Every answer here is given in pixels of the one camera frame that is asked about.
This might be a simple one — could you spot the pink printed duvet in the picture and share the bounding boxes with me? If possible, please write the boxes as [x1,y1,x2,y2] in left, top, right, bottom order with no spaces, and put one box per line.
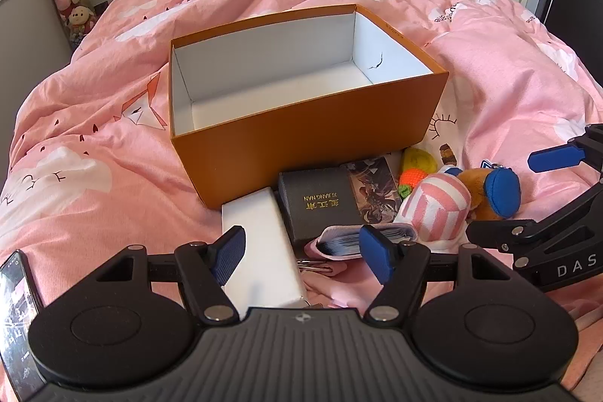
[0,0,603,402]

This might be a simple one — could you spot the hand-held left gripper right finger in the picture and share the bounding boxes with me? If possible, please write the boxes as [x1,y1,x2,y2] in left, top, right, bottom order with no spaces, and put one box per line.
[359,225,516,324]

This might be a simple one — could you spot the illustrated card pack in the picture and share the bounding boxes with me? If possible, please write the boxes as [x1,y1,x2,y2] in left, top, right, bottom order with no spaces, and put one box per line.
[340,154,406,226]

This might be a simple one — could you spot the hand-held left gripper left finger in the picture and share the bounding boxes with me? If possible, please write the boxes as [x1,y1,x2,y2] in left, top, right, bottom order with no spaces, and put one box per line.
[89,225,246,324]

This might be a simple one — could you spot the pink card holder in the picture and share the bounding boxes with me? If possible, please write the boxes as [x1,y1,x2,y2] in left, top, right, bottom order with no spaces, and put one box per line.
[304,224,418,266]

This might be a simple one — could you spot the orange crochet carrot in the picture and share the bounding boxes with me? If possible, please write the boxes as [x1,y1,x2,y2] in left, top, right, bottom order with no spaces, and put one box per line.
[398,168,425,199]

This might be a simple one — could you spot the pink striped plush toy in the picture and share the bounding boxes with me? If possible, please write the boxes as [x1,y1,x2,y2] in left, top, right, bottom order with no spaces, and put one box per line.
[393,165,474,252]

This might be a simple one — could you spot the orange cardboard box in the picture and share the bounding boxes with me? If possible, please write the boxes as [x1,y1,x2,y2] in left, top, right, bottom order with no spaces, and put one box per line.
[168,4,449,211]

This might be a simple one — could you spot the brown and blue plush toy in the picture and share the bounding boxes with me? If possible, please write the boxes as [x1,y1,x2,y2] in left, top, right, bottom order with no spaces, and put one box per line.
[455,163,523,222]

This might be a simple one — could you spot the black smartphone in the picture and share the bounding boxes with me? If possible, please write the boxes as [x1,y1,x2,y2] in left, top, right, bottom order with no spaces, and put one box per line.
[0,249,45,400]

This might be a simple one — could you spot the white foam block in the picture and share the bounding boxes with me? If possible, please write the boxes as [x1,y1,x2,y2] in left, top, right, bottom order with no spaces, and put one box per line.
[221,186,308,319]

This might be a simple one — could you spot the yellow crochet toy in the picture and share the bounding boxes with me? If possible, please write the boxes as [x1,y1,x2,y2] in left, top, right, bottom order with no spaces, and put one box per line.
[403,148,439,175]

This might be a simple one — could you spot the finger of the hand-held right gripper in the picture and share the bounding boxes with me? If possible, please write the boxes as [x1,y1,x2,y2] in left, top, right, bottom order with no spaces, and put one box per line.
[466,182,603,254]
[528,124,603,183]

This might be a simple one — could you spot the small black box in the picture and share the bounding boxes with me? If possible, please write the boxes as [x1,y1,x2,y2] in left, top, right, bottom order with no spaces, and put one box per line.
[277,167,363,245]

